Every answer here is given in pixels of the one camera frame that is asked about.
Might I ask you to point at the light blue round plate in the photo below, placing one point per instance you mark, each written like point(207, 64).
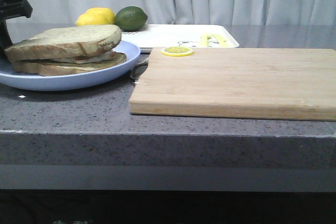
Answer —
point(36, 82)

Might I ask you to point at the toast bread slice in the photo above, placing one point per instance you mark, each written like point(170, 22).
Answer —
point(49, 67)
point(88, 40)

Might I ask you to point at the white bear tray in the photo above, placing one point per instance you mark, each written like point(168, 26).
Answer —
point(163, 35)

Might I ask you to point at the front yellow lemon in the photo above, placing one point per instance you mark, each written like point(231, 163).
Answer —
point(91, 19)

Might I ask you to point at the yellow lemon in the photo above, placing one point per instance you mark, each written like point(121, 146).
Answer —
point(106, 12)
point(91, 19)

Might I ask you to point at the rear yellow lemon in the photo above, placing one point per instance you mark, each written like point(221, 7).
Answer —
point(106, 12)

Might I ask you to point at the green lime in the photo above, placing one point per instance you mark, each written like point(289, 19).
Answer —
point(130, 18)

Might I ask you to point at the metal knife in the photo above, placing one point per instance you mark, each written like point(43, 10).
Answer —
point(138, 70)

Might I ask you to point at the lemon slice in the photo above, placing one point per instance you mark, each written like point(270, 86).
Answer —
point(177, 51)

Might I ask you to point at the yellow plastic fork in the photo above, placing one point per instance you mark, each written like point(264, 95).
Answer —
point(204, 40)

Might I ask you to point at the yellow plastic knife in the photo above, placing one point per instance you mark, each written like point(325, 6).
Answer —
point(222, 41)

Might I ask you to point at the wooden cutting board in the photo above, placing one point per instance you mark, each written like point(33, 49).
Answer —
point(251, 83)

